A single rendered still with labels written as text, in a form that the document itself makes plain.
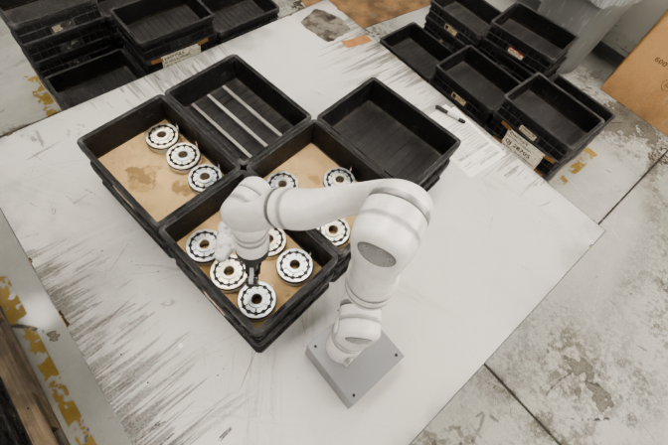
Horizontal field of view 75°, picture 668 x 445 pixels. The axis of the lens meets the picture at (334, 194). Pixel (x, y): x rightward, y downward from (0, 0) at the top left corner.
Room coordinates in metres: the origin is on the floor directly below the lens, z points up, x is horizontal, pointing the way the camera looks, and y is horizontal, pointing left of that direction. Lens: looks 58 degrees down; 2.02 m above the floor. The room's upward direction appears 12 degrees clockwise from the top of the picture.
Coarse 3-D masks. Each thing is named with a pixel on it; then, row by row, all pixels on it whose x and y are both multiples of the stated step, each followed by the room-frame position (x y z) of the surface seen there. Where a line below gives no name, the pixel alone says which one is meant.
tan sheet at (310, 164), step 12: (312, 144) 0.93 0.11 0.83; (300, 156) 0.87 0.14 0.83; (312, 156) 0.88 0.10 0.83; (324, 156) 0.89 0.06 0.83; (276, 168) 0.80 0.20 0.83; (288, 168) 0.81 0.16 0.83; (300, 168) 0.82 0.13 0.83; (312, 168) 0.83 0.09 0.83; (324, 168) 0.84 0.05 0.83; (264, 180) 0.75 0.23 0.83; (300, 180) 0.78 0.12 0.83; (312, 180) 0.79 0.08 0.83; (348, 240) 0.60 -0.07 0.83
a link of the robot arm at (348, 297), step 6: (348, 288) 0.27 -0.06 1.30; (348, 294) 0.27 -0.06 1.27; (342, 300) 0.32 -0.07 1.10; (348, 300) 0.32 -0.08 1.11; (354, 300) 0.26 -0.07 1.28; (360, 300) 0.25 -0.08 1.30; (390, 300) 0.27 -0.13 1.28; (360, 306) 0.25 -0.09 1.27; (366, 306) 0.25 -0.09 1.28; (372, 306) 0.25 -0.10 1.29; (378, 306) 0.26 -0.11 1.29; (384, 306) 0.26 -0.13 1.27
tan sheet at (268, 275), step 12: (216, 216) 0.59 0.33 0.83; (204, 228) 0.54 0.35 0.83; (216, 228) 0.55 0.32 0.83; (180, 240) 0.49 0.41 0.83; (288, 240) 0.56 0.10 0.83; (264, 264) 0.47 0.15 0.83; (264, 276) 0.43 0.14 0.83; (276, 276) 0.44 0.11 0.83; (312, 276) 0.46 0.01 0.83; (276, 288) 0.41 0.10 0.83; (288, 288) 0.41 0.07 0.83; (252, 300) 0.36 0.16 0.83; (276, 300) 0.37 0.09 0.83; (252, 324) 0.30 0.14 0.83
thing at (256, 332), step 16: (240, 176) 0.68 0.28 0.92; (192, 208) 0.55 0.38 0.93; (320, 240) 0.53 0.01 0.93; (336, 256) 0.49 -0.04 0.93; (320, 272) 0.45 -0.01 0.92; (304, 288) 0.39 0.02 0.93; (224, 304) 0.31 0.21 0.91; (288, 304) 0.34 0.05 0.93; (240, 320) 0.28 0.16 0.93; (272, 320) 0.29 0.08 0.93; (256, 336) 0.25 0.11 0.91
